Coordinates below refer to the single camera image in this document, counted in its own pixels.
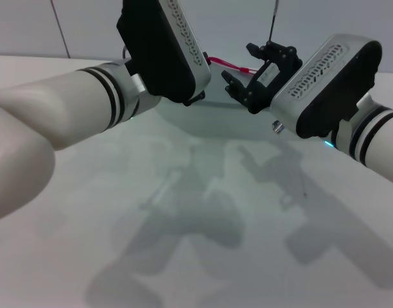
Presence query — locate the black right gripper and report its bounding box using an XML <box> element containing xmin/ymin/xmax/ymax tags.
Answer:
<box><xmin>220</xmin><ymin>40</ymin><xmax>304</xmax><ymax>115</ymax></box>

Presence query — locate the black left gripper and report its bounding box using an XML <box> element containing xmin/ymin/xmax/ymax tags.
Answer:
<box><xmin>182</xmin><ymin>51</ymin><xmax>210</xmax><ymax>107</ymax></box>

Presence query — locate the clear document bag red zip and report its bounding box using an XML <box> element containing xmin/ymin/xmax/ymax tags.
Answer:
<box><xmin>186</xmin><ymin>56</ymin><xmax>274</xmax><ymax>112</ymax></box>

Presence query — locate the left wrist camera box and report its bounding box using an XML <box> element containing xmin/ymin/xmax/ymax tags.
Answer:
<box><xmin>116</xmin><ymin>0</ymin><xmax>213</xmax><ymax>104</ymax></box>

